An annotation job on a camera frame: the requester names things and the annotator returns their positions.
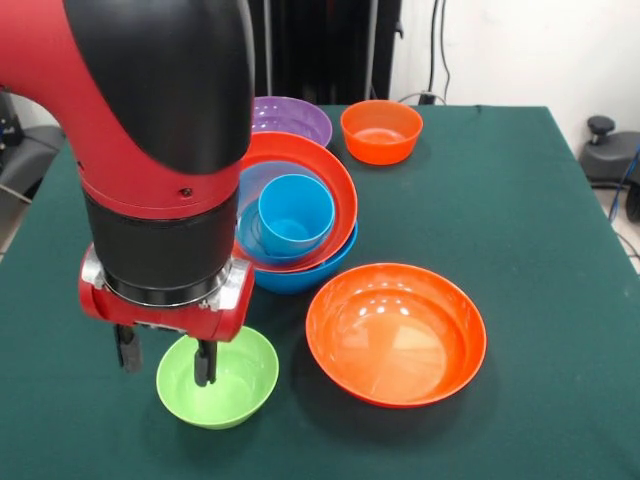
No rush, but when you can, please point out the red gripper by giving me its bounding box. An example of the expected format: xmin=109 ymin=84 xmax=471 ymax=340
xmin=78 ymin=272 xmax=256 ymax=387

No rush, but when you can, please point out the green bowl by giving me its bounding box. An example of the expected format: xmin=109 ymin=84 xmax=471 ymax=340
xmin=155 ymin=325 xmax=280 ymax=431

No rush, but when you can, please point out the small blue bowl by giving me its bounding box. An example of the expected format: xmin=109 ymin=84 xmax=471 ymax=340
xmin=234 ymin=160 xmax=332 ymax=266

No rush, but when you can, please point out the blue cup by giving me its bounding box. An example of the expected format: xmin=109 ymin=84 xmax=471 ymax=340
xmin=258 ymin=173 xmax=335 ymax=256

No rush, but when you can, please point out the large orange bowl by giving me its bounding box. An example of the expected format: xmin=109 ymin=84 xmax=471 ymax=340
xmin=305 ymin=262 xmax=488 ymax=410
xmin=232 ymin=131 xmax=359 ymax=274

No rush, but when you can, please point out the large blue bowl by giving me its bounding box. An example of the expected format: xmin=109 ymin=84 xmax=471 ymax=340
xmin=252 ymin=222 xmax=359 ymax=296

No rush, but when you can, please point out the purple bowl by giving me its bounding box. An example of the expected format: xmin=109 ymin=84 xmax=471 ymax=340
xmin=251 ymin=96 xmax=334 ymax=150

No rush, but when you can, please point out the small orange bowl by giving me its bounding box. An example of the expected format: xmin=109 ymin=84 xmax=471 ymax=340
xmin=340 ymin=99 xmax=424 ymax=166

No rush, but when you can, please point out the dark green tablecloth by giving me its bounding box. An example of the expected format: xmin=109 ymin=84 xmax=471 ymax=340
xmin=0 ymin=102 xmax=640 ymax=480

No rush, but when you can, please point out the grey pedestal foot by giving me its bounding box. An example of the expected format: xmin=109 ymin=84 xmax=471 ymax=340
xmin=0 ymin=124 xmax=66 ymax=201
xmin=579 ymin=115 xmax=640 ymax=184

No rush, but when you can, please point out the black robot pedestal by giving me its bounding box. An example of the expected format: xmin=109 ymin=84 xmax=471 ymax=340
xmin=247 ymin=0 xmax=404 ymax=106

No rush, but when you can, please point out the black cable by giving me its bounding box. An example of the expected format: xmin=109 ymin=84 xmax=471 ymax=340
xmin=427 ymin=0 xmax=454 ymax=104

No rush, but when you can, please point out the blue cable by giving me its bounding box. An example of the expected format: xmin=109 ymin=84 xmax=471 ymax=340
xmin=607 ymin=144 xmax=640 ymax=224

